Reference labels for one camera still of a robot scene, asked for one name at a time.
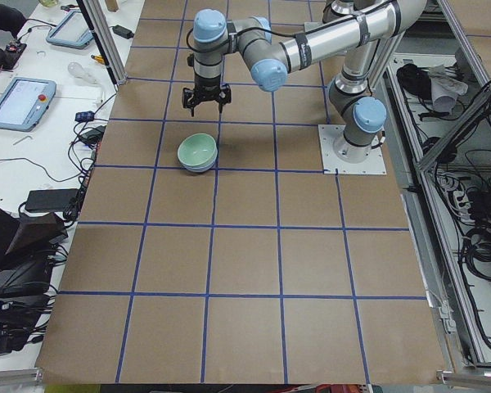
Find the black power adapter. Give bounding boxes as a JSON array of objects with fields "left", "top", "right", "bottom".
[{"left": 111, "top": 25, "right": 134, "bottom": 39}]

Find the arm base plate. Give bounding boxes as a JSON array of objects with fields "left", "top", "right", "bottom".
[{"left": 318, "top": 124, "right": 387, "bottom": 175}]

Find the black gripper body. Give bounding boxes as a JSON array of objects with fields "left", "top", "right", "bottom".
[{"left": 182, "top": 75, "right": 232, "bottom": 109}]

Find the near teach pendant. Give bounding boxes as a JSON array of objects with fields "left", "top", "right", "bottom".
[{"left": 0, "top": 77, "right": 56, "bottom": 132}]

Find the black laptop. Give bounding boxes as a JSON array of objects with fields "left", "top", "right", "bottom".
[{"left": 0, "top": 196, "right": 69, "bottom": 298}]

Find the blue bowl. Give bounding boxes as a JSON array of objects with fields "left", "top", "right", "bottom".
[{"left": 180, "top": 154, "right": 218, "bottom": 173}]

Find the far teach pendant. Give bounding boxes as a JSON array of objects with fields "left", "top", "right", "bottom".
[{"left": 46, "top": 10, "right": 93, "bottom": 49}]

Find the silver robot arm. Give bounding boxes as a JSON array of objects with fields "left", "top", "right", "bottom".
[
  {"left": 182, "top": 0, "right": 426, "bottom": 164},
  {"left": 322, "top": 0, "right": 354, "bottom": 24}
]

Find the green bowl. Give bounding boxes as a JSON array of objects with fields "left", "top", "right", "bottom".
[{"left": 177, "top": 133, "right": 218, "bottom": 163}]

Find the aluminium frame post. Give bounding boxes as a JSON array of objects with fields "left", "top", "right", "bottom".
[{"left": 77, "top": 0, "right": 128, "bottom": 86}]

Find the clear light bulb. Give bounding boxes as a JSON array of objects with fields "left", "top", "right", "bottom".
[{"left": 67, "top": 62, "right": 98, "bottom": 84}]

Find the teach pendant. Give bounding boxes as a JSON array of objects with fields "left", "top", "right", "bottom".
[
  {"left": 0, "top": 77, "right": 56, "bottom": 132},
  {"left": 46, "top": 10, "right": 93, "bottom": 49}
]

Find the black flat power brick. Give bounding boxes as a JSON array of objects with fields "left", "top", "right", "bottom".
[{"left": 25, "top": 188, "right": 79, "bottom": 213}]

